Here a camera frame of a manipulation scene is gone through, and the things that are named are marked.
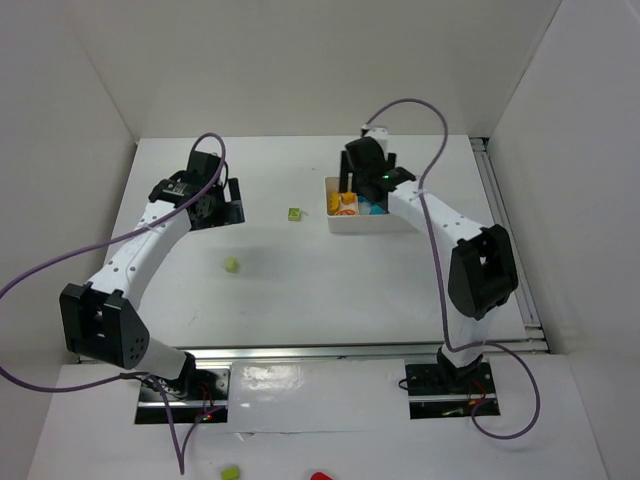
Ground small yellow lego brick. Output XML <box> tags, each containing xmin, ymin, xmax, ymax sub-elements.
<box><xmin>340</xmin><ymin>192</ymin><xmax>357</xmax><ymax>205</ymax></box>

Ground teal lego brick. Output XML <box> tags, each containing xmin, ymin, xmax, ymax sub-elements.
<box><xmin>358</xmin><ymin>197</ymin><xmax>387</xmax><ymax>216</ymax></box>

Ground small green lego cube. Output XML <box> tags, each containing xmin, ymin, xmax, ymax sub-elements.
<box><xmin>224</xmin><ymin>256</ymin><xmax>239</xmax><ymax>273</ymax></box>

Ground green lego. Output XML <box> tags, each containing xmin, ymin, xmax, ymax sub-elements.
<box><xmin>220</xmin><ymin>465</ymin><xmax>241</xmax><ymax>480</ymax></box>
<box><xmin>287</xmin><ymin>208</ymin><xmax>302</xmax><ymax>222</ymax></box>

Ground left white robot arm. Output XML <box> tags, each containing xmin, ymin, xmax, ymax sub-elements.
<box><xmin>59</xmin><ymin>151</ymin><xmax>244</xmax><ymax>380</ymax></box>

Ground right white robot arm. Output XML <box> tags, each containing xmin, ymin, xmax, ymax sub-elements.
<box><xmin>340</xmin><ymin>136</ymin><xmax>518</xmax><ymax>371</ymax></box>

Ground white three-compartment tray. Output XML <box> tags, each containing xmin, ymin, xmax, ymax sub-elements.
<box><xmin>324</xmin><ymin>177</ymin><xmax>416</xmax><ymax>235</ymax></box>

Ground green lego on floor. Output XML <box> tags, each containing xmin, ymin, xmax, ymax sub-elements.
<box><xmin>220</xmin><ymin>465</ymin><xmax>241</xmax><ymax>480</ymax></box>

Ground red object at bottom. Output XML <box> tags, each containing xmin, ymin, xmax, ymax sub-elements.
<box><xmin>310</xmin><ymin>472</ymin><xmax>333</xmax><ymax>480</ymax></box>

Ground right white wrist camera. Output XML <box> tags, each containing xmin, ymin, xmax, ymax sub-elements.
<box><xmin>361</xmin><ymin>125</ymin><xmax>389</xmax><ymax>152</ymax></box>

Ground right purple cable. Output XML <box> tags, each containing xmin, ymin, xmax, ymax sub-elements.
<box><xmin>363</xmin><ymin>98</ymin><xmax>542</xmax><ymax>440</ymax></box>

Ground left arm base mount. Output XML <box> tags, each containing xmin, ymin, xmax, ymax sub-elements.
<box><xmin>134</xmin><ymin>367</ymin><xmax>231</xmax><ymax>425</ymax></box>

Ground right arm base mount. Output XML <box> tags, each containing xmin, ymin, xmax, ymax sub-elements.
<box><xmin>397</xmin><ymin>355</ymin><xmax>501</xmax><ymax>420</ymax></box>

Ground aluminium rail right side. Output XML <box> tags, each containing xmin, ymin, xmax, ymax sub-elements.
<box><xmin>469</xmin><ymin>137</ymin><xmax>551</xmax><ymax>355</ymax></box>

